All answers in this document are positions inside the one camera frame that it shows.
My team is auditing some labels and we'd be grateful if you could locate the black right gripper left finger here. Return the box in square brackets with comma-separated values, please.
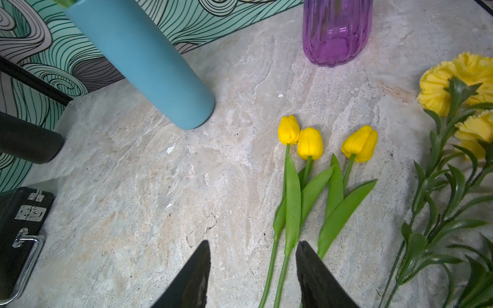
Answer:
[151, 240, 211, 308]

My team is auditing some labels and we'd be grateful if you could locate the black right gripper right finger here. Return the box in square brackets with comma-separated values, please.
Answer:
[295, 241, 358, 308]

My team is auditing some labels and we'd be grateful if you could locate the yellow tulip single stem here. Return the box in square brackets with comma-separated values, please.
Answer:
[259, 115, 302, 307]

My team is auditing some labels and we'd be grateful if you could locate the yellow carnation flower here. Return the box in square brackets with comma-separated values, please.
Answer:
[421, 110, 492, 307]
[380, 52, 492, 307]

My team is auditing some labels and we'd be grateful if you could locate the purple glass vase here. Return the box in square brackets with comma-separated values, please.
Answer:
[302, 0, 374, 68]

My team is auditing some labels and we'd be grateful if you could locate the teal ceramic vase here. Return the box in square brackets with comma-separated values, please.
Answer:
[64, 1, 215, 130]

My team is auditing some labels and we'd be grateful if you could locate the black vase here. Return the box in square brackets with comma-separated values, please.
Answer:
[1, 112, 64, 164]

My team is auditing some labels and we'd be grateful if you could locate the black case with handle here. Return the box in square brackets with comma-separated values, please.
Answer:
[1, 187, 55, 305]

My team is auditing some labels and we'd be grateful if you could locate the black left corner post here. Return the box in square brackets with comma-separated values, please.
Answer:
[0, 56, 73, 106]

